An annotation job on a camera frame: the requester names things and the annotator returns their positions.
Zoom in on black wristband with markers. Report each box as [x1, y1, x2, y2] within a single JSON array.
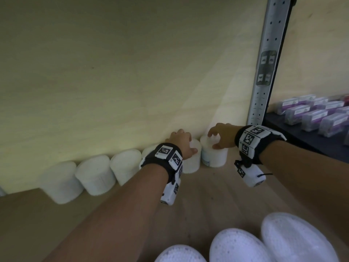
[[234, 124, 287, 168], [139, 142, 184, 184]]

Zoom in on person's right hand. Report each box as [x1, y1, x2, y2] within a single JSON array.
[[208, 122, 243, 150]]

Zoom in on group of white cotton-swab tubs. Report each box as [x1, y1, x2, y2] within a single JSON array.
[[155, 212, 340, 262]]

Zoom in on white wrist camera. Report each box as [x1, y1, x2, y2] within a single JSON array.
[[159, 167, 181, 206], [235, 160, 266, 188]]

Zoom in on black left wristband with markers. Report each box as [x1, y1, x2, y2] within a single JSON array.
[[139, 142, 184, 184]]

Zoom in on person's left hand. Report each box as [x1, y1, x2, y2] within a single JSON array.
[[165, 129, 198, 160]]

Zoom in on person's left forearm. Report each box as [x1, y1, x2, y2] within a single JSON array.
[[43, 162, 169, 262]]

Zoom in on pile of small plastic packets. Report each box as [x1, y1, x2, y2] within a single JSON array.
[[275, 94, 349, 146]]

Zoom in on person's right forearm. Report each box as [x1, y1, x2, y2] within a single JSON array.
[[258, 139, 349, 246]]

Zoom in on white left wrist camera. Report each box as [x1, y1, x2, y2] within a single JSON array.
[[159, 167, 181, 206]]

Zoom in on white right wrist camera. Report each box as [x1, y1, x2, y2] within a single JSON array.
[[235, 160, 266, 188]]

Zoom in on grey metal shelf wooden boards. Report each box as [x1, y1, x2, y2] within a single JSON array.
[[0, 0, 349, 262]]

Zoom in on black right wristband with markers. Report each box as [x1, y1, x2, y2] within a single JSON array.
[[234, 124, 287, 168]]

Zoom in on black marker tag plate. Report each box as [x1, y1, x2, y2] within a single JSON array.
[[256, 50, 277, 86]]

